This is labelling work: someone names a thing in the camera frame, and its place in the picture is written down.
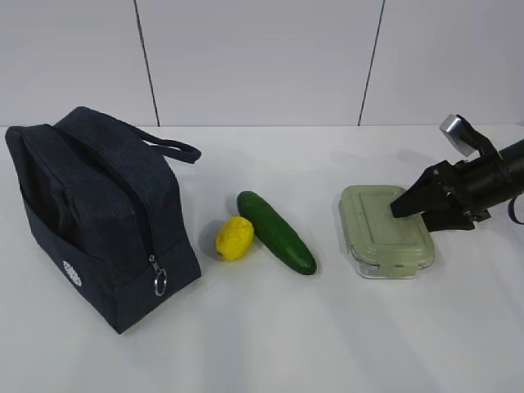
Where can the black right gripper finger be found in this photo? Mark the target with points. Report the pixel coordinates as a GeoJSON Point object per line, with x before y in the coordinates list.
{"type": "Point", "coordinates": [424, 195]}
{"type": "Point", "coordinates": [440, 218]}

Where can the yellow lemon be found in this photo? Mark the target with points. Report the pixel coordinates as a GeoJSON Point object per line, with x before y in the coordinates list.
{"type": "Point", "coordinates": [234, 239]}

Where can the green cucumber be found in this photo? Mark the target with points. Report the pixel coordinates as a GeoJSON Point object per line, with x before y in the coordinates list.
{"type": "Point", "coordinates": [276, 233]}

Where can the dark navy fabric bag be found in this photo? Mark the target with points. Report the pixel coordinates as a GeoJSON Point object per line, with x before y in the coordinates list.
{"type": "Point", "coordinates": [105, 206]}

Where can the glass container with green lid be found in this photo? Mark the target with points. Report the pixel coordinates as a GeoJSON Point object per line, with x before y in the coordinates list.
{"type": "Point", "coordinates": [383, 246]}

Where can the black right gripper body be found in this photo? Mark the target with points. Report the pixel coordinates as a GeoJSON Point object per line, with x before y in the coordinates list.
{"type": "Point", "coordinates": [478, 185]}

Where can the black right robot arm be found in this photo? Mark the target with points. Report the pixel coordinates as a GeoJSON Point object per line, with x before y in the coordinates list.
{"type": "Point", "coordinates": [455, 197]}

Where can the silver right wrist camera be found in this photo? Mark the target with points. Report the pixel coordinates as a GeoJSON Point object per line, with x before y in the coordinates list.
{"type": "Point", "coordinates": [458, 134]}

